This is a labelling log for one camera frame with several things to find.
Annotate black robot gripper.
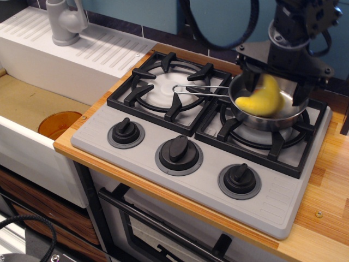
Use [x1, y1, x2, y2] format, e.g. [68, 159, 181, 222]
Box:
[237, 40, 334, 107]

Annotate yellow stuffed duck toy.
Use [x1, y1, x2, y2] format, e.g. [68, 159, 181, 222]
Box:
[235, 74, 285, 117]

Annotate stainless steel saucepan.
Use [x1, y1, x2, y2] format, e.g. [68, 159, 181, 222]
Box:
[172, 74, 309, 132]

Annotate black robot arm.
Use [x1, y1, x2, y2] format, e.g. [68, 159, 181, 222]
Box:
[237, 1, 342, 106]

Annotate black right stove knob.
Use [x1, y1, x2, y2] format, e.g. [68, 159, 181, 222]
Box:
[218, 163, 262, 200]

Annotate black stove knob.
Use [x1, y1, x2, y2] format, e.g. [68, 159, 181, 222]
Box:
[155, 135, 203, 176]
[107, 117, 145, 150]
[218, 163, 262, 200]

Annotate grey toy stove top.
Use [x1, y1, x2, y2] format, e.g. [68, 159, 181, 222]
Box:
[70, 51, 333, 241]

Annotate black middle stove knob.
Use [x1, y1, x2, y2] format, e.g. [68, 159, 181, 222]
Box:
[155, 135, 203, 176]

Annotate black left stove knob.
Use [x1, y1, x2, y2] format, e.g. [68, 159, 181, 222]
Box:
[107, 117, 145, 150]

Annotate black right burner grate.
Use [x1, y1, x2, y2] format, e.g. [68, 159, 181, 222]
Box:
[195, 98, 332, 178]

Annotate black burner grate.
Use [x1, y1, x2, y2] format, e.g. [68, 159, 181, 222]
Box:
[107, 52, 232, 136]
[195, 98, 332, 178]

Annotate black left burner grate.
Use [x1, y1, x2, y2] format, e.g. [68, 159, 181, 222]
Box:
[107, 52, 232, 136]

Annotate grey oven door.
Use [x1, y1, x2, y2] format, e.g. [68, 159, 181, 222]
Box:
[91, 171, 281, 261]

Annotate grey toy faucet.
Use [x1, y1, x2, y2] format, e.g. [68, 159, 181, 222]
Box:
[46, 0, 88, 46]

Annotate orange plastic sink drain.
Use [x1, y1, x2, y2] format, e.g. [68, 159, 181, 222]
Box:
[38, 111, 82, 140]

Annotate white toy sink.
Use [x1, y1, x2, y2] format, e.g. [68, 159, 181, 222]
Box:
[1, 7, 155, 208]

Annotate wooden drawer fronts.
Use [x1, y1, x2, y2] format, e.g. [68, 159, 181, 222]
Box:
[1, 166, 107, 261]

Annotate black blue arm cable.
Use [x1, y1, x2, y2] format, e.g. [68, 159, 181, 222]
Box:
[178, 0, 333, 57]

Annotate black oven door handle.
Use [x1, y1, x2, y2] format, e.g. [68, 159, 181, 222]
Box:
[98, 184, 231, 261]

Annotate black braided cable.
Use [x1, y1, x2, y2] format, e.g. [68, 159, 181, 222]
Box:
[0, 214, 58, 262]

